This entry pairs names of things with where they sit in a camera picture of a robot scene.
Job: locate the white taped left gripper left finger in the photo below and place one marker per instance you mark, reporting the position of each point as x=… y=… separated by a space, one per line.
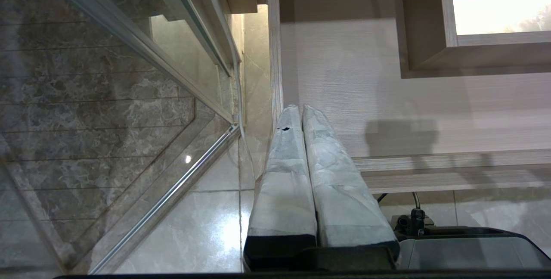
x=284 y=193

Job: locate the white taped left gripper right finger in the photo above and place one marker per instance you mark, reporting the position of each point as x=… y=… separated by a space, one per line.
x=344 y=201

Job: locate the wooden vanity drawer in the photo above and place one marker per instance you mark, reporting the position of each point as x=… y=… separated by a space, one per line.
x=387 y=98

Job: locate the grey robot torso part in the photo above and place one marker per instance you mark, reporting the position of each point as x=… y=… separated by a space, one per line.
x=469 y=249

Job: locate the glass shower screen pale frame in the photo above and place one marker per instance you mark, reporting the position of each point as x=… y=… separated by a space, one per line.
x=129 y=98

